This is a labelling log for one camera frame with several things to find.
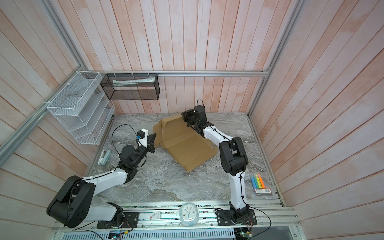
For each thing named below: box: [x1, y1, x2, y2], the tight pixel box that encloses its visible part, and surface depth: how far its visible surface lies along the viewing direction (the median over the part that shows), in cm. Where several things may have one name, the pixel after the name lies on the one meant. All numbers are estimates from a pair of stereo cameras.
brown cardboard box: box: [153, 114, 219, 173], surface depth 94 cm
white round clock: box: [179, 202, 200, 227], surface depth 75 cm
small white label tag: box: [149, 211, 161, 220], surface depth 76 cm
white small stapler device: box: [98, 150, 112, 166], surface depth 95 cm
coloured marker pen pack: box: [251, 174, 273, 196], surface depth 85 cm
